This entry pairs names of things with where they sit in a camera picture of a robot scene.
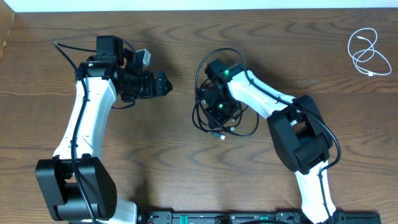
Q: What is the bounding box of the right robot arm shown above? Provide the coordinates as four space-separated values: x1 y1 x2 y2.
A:
198 59 336 223

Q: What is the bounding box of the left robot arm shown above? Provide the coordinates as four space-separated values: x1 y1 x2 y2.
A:
35 35 172 223

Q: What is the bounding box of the white cable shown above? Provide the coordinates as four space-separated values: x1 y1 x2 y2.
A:
347 27 393 77

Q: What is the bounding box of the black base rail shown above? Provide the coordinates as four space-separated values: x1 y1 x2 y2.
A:
136 210 382 224

